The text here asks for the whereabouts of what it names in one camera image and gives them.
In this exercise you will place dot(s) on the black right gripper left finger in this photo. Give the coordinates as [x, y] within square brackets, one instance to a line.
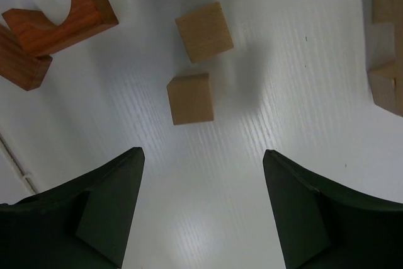
[83, 223]

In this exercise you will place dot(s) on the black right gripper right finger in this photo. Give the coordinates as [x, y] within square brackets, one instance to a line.
[323, 224]

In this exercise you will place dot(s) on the light long wood block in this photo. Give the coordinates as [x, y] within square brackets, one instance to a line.
[390, 11]

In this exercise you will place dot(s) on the red-brown long wood block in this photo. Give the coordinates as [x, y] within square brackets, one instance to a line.
[17, 66]

